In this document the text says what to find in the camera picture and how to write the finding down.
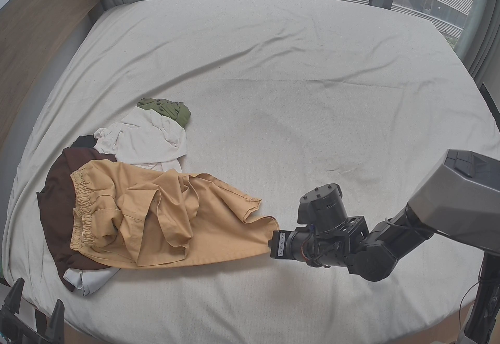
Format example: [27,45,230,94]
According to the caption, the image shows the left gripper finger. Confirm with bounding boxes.
[7,277,25,314]
[46,299,65,344]

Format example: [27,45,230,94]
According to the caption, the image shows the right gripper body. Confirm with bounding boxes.
[270,229,313,262]

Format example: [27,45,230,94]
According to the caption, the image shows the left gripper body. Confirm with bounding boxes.
[0,305,48,344]

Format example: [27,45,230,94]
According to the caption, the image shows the tan shorts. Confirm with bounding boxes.
[70,160,279,269]

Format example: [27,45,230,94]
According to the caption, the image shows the bed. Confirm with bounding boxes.
[0,0,500,344]

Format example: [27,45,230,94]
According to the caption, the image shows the pale white garment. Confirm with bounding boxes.
[62,266,120,297]

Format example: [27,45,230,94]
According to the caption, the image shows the brown garment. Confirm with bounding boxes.
[38,147,122,290]

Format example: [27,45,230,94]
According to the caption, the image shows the black garment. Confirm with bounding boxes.
[71,135,98,150]

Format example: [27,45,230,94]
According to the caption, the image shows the green garment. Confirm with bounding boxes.
[137,98,191,128]

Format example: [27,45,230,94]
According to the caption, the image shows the cream garment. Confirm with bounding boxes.
[94,107,188,172]

